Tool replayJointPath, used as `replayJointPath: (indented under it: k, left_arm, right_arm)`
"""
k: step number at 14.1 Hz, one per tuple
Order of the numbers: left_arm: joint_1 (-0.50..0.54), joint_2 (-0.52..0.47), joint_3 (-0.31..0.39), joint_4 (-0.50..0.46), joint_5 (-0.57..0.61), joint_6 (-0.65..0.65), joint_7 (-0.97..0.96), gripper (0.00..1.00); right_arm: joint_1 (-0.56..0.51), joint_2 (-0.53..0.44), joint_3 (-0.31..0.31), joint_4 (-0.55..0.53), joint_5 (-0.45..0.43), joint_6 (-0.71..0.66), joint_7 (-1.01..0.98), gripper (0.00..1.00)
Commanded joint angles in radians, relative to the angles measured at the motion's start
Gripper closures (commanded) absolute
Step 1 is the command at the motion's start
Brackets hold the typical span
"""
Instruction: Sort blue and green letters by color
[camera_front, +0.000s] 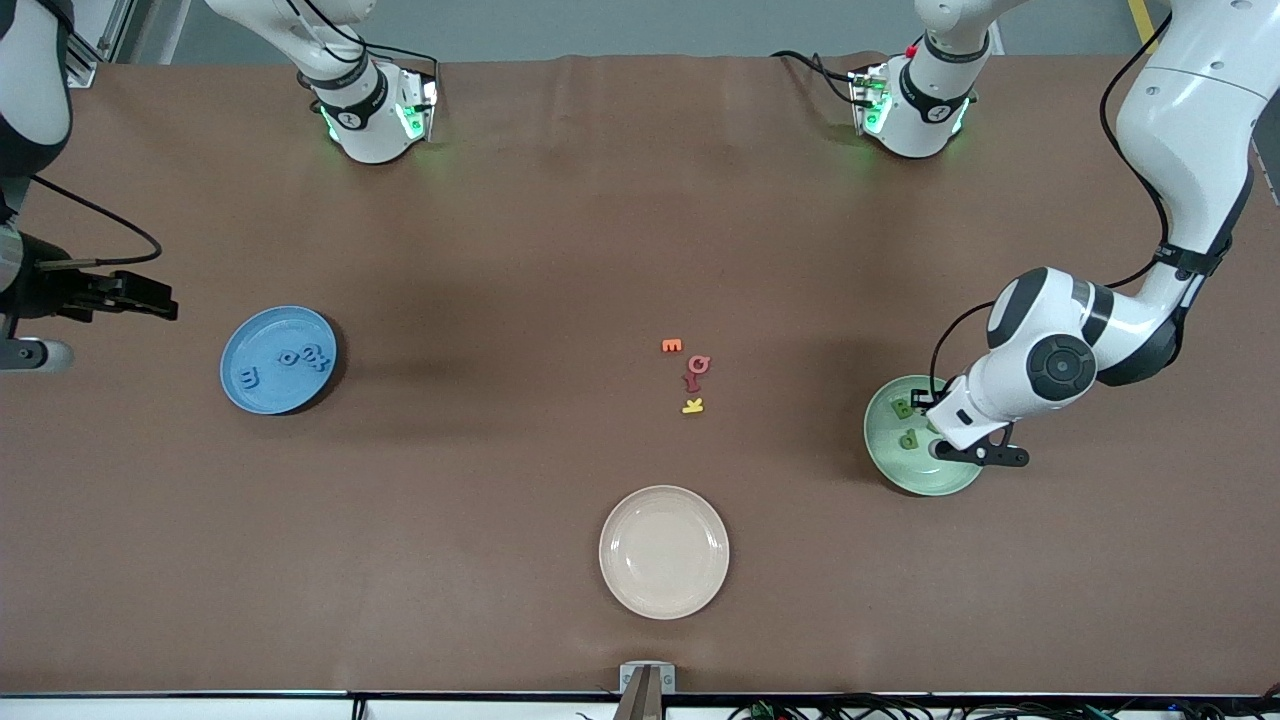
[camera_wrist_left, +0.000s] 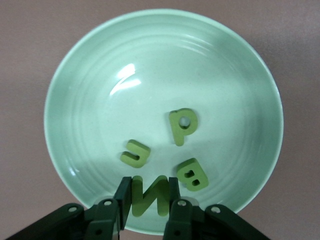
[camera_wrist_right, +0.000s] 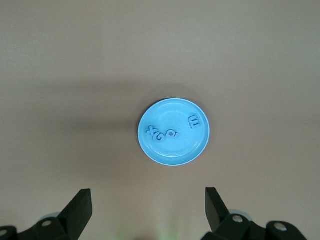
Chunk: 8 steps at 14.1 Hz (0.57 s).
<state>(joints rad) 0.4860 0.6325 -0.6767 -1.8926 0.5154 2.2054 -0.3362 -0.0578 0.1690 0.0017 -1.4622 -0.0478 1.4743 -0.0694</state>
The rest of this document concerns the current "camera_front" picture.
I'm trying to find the green plate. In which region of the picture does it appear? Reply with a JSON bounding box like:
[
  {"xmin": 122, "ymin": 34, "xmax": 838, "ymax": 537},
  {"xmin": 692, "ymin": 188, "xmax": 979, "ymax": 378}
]
[{"xmin": 863, "ymin": 375, "xmax": 986, "ymax": 497}]

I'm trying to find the blue plate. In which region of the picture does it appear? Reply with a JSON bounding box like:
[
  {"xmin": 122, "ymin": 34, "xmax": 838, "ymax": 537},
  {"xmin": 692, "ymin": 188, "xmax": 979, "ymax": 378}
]
[{"xmin": 220, "ymin": 305, "xmax": 339, "ymax": 416}]

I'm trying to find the metal connector box green light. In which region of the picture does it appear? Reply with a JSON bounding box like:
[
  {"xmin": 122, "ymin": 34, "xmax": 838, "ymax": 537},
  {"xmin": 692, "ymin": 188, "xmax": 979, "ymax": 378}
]
[
  {"xmin": 398, "ymin": 65, "xmax": 441, "ymax": 143},
  {"xmin": 850, "ymin": 65, "xmax": 891, "ymax": 136}
]

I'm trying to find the cream plate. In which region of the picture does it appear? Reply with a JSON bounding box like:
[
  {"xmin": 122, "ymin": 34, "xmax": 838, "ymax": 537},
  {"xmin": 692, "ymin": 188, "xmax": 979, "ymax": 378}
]
[{"xmin": 598, "ymin": 485, "xmax": 731, "ymax": 621}]

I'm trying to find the brown table cover mat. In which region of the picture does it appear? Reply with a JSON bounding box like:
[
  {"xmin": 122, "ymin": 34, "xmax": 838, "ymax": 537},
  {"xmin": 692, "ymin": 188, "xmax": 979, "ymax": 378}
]
[{"xmin": 0, "ymin": 52, "xmax": 1280, "ymax": 698}]

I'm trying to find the aluminium frame profile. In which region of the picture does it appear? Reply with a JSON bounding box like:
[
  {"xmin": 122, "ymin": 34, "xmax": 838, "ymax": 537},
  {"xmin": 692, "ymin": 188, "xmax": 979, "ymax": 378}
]
[{"xmin": 65, "ymin": 0, "xmax": 137, "ymax": 87}]

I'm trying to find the black base cable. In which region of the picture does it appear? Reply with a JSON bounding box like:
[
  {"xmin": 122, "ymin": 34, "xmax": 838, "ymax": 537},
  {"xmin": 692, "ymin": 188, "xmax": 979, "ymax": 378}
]
[
  {"xmin": 770, "ymin": 50, "xmax": 863, "ymax": 107},
  {"xmin": 298, "ymin": 0, "xmax": 441, "ymax": 79}
]

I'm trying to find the white table edge rail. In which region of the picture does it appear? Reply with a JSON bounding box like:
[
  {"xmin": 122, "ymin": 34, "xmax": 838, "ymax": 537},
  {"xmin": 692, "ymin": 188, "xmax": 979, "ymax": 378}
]
[{"xmin": 0, "ymin": 696, "xmax": 1280, "ymax": 720}]

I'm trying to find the grey metal bracket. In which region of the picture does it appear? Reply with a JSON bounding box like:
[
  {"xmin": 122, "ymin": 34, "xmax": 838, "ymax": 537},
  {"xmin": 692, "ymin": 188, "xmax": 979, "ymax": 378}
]
[{"xmin": 619, "ymin": 662, "xmax": 677, "ymax": 720}]

